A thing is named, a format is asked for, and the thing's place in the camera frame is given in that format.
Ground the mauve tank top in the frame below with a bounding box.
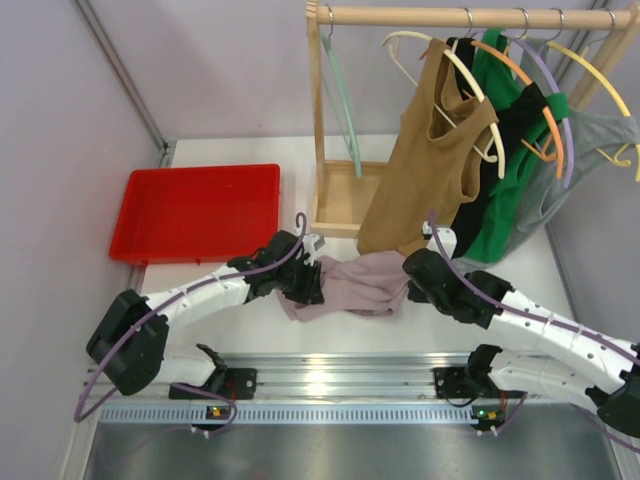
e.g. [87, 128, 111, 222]
[277, 251, 409, 322]

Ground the mint green hanger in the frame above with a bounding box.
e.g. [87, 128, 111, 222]
[320, 26, 363, 179]

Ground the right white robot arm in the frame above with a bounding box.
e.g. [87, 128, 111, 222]
[402, 249, 639, 437]

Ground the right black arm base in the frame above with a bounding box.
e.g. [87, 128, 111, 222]
[433, 344, 508, 435]

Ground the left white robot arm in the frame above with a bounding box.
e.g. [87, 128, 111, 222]
[86, 230, 324, 398]

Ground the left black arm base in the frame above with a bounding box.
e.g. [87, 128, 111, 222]
[167, 342, 259, 436]

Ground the brown tank top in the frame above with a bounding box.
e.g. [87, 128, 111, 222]
[357, 39, 498, 256]

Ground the black tank top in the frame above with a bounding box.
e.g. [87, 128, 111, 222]
[447, 37, 547, 263]

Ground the orange hanger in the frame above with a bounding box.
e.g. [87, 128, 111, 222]
[471, 40, 564, 180]

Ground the cream hanger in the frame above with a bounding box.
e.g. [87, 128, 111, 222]
[381, 30, 506, 180]

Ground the green tank top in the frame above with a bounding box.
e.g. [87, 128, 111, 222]
[464, 50, 549, 263]

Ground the grey tank top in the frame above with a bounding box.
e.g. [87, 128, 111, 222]
[454, 38, 639, 272]

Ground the yellow hanger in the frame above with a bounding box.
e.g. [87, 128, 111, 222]
[544, 40, 632, 168]

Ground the lilac hanger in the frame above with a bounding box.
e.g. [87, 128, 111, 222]
[506, 34, 575, 189]

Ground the wooden clothes rack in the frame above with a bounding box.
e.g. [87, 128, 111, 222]
[306, 1, 639, 238]

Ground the red plastic tray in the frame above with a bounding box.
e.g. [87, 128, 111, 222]
[109, 164, 281, 266]

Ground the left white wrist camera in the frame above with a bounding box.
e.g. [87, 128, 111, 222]
[302, 233, 325, 254]

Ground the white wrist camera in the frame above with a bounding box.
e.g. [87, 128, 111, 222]
[422, 222, 457, 258]
[302, 233, 325, 254]

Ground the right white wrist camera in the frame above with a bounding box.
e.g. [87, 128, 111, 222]
[422, 222, 457, 258]

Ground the aluminium mounting rail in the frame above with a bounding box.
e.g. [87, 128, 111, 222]
[90, 353, 498, 426]

